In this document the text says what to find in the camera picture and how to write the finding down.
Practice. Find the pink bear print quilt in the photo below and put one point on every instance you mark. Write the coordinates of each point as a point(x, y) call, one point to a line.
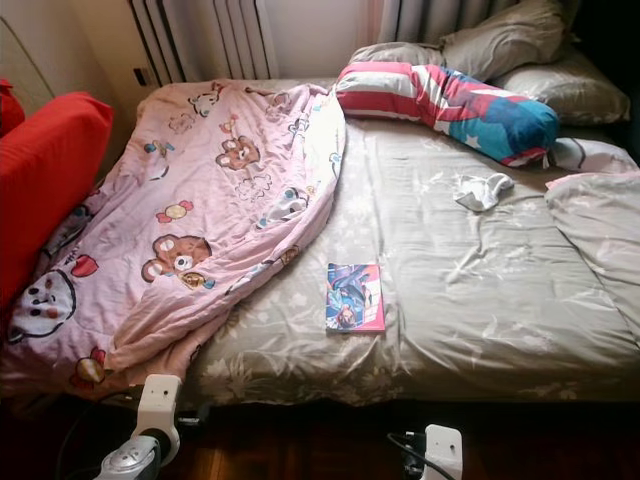
point(190, 220)

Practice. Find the white sock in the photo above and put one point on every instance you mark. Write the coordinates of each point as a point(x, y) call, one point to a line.
point(482, 192)

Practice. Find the anime cover book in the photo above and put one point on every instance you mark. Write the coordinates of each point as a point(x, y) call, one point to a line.
point(355, 298)

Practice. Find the dark wall socket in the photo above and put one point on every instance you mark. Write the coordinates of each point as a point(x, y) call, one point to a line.
point(140, 77)

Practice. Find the grey striped curtain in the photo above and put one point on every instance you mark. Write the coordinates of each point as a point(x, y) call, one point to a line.
point(420, 18)
point(200, 40)

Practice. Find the beige floral bedsheet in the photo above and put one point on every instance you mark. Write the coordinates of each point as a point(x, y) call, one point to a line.
point(460, 290)

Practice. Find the white patterned pillow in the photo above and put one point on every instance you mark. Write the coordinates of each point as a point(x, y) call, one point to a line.
point(595, 155)

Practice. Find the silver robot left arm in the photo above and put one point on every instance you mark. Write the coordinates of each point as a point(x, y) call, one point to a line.
point(130, 465)

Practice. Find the beige floral duvet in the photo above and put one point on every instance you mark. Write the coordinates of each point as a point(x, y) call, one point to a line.
point(600, 230)

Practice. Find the striped blue star bolster pillow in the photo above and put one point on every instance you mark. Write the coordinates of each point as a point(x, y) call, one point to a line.
point(485, 118)

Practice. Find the red sofa cushion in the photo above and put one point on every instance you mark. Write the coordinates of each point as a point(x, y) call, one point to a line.
point(50, 180)
point(5, 92)

